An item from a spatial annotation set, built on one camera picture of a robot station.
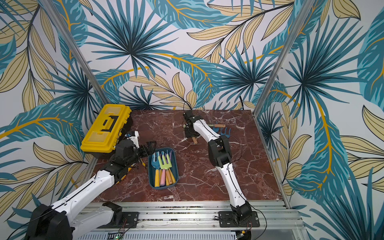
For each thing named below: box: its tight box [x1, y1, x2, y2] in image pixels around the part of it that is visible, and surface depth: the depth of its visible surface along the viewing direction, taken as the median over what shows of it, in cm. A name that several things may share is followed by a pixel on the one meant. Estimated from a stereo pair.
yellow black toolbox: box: [80, 103, 134, 159], surface depth 89 cm
